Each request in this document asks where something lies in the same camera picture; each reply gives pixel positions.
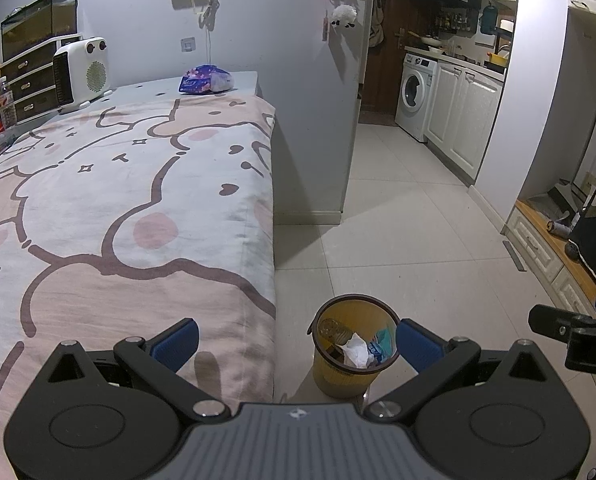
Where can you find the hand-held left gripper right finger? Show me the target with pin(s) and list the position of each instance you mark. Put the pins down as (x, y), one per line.
(418, 347)

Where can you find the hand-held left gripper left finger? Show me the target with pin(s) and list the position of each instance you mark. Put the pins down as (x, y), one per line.
(177, 342)

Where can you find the light blue printed bag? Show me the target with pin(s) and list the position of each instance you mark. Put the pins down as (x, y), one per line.
(383, 342)

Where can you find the yellow trash bin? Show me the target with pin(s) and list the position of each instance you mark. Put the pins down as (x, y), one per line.
(338, 380)

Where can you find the low wooden drawer bench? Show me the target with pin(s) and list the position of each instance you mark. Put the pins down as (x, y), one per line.
(543, 245)

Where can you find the grey spray can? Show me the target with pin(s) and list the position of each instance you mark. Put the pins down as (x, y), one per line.
(559, 229)

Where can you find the pink cartoon print blanket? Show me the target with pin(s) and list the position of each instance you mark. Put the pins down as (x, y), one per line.
(127, 200)

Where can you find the white kitchen base cabinets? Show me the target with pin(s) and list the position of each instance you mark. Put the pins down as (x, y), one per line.
(463, 115)

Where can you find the white washing machine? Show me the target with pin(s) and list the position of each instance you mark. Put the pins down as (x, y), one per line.
(415, 95)

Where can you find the purple tissue pack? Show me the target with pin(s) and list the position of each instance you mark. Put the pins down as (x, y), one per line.
(205, 80)

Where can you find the yellow pot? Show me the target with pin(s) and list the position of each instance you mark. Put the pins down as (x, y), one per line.
(498, 59)

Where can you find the brown wooden door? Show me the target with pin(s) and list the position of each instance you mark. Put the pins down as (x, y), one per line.
(385, 80)

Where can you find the white fan heater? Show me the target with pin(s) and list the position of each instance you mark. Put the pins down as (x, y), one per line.
(85, 72)

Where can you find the clear water bottle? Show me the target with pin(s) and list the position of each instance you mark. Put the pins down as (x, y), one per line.
(6, 105)

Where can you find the dark drawer unit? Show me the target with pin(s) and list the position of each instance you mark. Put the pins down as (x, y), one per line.
(27, 85)

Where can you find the frying pan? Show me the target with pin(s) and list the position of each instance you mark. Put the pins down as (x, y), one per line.
(428, 38)

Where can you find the hanging bag on door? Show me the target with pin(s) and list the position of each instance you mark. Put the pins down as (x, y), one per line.
(377, 20)

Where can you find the white plush sheep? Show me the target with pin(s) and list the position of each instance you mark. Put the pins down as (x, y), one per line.
(344, 16)

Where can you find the glass fish tank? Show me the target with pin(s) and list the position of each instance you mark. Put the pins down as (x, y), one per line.
(37, 22)

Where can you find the white wall switch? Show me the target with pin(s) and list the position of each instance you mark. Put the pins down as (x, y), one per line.
(188, 44)

